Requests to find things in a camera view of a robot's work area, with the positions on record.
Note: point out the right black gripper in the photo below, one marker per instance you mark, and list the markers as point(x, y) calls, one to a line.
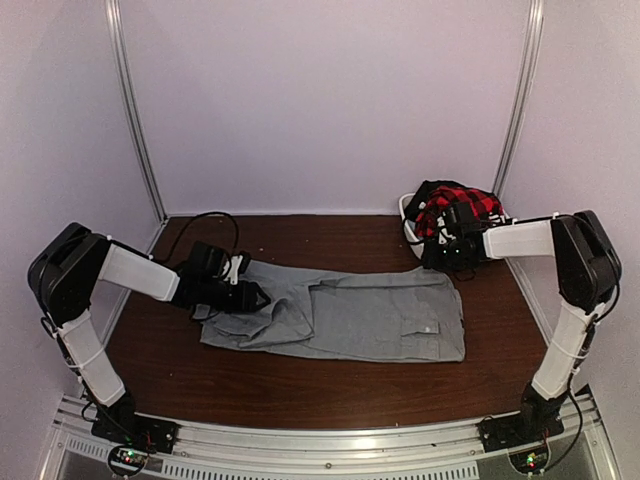
point(432, 258)

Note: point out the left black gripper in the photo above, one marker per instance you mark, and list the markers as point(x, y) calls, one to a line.
point(245, 299)

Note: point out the white plastic basket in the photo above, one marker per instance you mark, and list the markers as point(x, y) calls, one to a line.
point(416, 243)

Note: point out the grey long sleeve shirt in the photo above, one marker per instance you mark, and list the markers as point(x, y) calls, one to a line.
point(414, 316)

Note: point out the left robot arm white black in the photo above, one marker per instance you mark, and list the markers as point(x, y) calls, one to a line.
point(66, 277)

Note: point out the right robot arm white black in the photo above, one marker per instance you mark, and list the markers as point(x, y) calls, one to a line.
point(588, 276)

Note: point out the red black plaid shirt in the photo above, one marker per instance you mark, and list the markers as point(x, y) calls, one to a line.
point(484, 206)

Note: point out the black shirt in basket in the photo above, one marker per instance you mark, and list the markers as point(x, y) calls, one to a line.
point(420, 197)

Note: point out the left circuit board with leds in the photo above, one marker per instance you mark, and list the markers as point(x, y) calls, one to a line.
point(124, 460)

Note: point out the circuit board with leds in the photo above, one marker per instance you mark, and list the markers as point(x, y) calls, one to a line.
point(529, 461)
point(124, 460)

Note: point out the right circuit board with leds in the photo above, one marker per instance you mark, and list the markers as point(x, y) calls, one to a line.
point(529, 461)

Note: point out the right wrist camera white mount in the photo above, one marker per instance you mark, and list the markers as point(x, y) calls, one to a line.
point(446, 228)

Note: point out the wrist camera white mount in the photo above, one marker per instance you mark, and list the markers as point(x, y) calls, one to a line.
point(446, 228)
point(235, 266)

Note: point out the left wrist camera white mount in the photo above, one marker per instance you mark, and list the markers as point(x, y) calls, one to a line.
point(235, 266)

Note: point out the right aluminium frame post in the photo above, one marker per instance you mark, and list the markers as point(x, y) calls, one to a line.
point(529, 60)

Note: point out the aluminium frame post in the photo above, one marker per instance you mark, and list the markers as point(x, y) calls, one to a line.
point(529, 60)
point(133, 117)

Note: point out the front aluminium rail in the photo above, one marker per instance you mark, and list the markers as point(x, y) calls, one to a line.
point(450, 450)

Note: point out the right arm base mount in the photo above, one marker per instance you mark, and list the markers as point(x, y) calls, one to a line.
point(508, 432)

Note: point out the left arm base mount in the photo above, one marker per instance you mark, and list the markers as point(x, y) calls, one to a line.
point(135, 430)

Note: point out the left aluminium frame post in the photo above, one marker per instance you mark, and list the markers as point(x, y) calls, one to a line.
point(133, 117)

